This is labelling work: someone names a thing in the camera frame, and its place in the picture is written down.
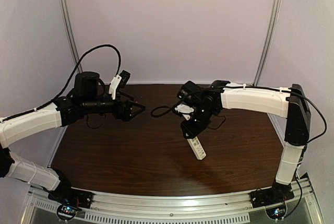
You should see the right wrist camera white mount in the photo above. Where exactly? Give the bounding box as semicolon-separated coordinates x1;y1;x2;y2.
173;103;195;121

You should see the left round circuit board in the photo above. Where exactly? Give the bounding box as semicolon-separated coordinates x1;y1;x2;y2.
56;205;78;221

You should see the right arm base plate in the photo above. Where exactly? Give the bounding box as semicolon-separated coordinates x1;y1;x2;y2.
249;187;294;208

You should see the round circuit board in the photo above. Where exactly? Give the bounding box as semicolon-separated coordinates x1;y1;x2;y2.
265;205;287;221
56;205;78;221

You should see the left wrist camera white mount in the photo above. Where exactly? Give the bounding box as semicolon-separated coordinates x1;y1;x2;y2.
108;70;130;100

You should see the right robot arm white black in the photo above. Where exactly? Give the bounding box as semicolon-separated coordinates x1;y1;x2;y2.
172;80;313;204

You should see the front aluminium rail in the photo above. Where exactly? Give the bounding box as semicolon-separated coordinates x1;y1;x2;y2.
19;178;324;223

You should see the aluminium frame post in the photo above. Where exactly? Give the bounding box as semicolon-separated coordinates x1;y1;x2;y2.
59;0;83;81
253;0;282;86

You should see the black camera cable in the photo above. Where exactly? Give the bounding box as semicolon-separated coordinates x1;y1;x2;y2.
150;105;181;118
33;43;123;111

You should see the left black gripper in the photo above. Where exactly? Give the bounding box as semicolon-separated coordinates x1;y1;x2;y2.
82;90;145;122

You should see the right black camera cable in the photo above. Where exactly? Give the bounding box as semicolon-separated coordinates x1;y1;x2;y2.
150;105;181;118

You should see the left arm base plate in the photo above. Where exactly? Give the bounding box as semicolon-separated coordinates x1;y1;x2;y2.
45;187;93;209

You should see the right aluminium frame post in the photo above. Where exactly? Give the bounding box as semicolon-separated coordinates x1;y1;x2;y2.
253;0;282;86

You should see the right round circuit board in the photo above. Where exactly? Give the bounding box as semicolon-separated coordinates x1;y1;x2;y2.
265;205;287;221

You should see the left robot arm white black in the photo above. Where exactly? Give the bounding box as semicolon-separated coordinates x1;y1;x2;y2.
1;70;146;205

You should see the left aluminium frame post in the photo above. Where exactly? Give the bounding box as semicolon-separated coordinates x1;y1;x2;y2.
59;0;83;81

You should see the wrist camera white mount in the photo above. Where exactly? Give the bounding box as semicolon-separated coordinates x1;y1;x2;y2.
108;70;130;100
173;103;195;121

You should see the white remote control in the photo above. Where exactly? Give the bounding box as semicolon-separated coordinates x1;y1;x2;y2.
187;137;206;160

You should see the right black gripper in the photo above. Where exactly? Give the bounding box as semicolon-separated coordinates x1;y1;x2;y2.
181;106;216;139

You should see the left black camera cable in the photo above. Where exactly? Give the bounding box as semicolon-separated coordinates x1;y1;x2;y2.
33;43;123;111

